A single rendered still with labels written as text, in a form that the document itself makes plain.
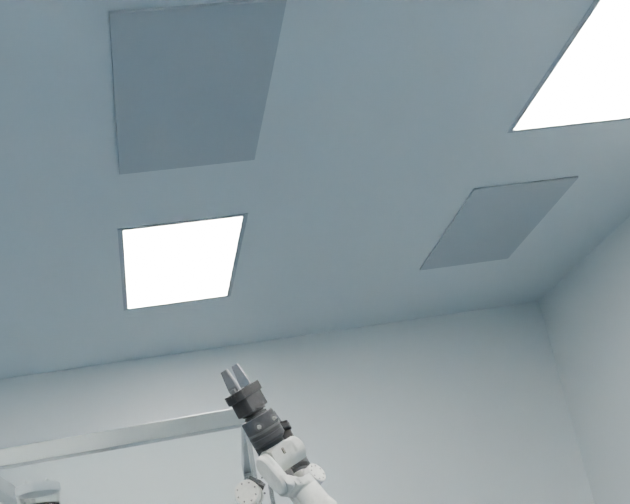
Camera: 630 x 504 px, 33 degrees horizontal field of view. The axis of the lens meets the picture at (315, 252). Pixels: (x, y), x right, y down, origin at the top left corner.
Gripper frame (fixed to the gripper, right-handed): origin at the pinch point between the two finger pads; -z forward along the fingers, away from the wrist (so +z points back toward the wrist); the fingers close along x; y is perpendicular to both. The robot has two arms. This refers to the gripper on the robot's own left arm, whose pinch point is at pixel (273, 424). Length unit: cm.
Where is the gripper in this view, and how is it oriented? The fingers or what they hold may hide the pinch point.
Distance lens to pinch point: 337.1
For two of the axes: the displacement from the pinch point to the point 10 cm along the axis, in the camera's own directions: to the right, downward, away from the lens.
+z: 4.4, 7.0, -5.7
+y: -8.5, 1.3, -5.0
